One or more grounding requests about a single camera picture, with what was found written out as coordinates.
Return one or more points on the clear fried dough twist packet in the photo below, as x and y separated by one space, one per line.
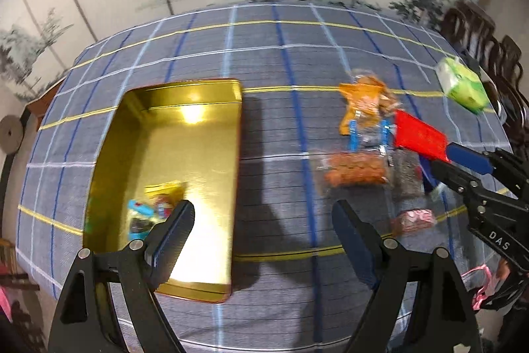
355 169
382 96

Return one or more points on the blue and white snack packet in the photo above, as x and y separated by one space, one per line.
432 181

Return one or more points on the blue plaid tablecloth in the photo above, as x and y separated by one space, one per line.
289 47

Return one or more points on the grey round disc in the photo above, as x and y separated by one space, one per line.
10 134

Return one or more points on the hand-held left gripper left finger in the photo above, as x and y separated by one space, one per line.
173 237

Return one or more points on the dark wooden chair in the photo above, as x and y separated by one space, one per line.
510 88
467 22

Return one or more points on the orange snack packet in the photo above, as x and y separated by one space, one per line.
359 105

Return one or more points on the yellow and red snack packet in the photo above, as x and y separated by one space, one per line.
165 198

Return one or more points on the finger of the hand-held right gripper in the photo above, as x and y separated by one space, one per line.
452 175
471 159

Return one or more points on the brown wooden furniture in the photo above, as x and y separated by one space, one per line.
16 266

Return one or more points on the green tissue pack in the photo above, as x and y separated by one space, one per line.
463 84

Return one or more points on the gold and maroon tin box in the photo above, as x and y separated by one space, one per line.
173 138

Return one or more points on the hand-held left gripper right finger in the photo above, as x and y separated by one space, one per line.
351 233

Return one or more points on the blue snack packet dark filling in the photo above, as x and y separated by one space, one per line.
140 218

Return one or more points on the pink snack packet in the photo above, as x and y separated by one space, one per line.
413 221

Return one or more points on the blue-ended clear snack packet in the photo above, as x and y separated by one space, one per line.
370 140

